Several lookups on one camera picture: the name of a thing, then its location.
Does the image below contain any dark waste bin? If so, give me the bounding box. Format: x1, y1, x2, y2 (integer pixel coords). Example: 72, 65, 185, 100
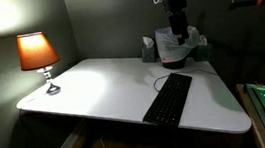
160, 55, 189, 72

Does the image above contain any orange shade table lamp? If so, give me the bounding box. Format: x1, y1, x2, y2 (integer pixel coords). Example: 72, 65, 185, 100
15, 29, 64, 99

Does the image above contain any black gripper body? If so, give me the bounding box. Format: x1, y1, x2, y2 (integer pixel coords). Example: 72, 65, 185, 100
163, 0, 191, 37

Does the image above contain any green tissue box white tissue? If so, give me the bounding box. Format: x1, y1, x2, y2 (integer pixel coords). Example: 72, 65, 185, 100
139, 34, 158, 65

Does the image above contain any black keyboard cable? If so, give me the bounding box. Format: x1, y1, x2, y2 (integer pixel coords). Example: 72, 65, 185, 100
152, 65, 219, 94

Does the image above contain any white plastic bin liner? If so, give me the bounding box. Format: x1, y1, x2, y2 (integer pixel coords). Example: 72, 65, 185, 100
154, 22, 210, 65

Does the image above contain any black computer keyboard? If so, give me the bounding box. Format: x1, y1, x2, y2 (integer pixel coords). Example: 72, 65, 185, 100
137, 70, 199, 133

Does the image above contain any dark green tissue box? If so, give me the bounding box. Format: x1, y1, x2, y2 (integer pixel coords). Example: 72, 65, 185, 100
192, 42, 215, 63

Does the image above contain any wooden side frame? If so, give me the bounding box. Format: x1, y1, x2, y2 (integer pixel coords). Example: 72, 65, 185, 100
234, 81, 265, 148

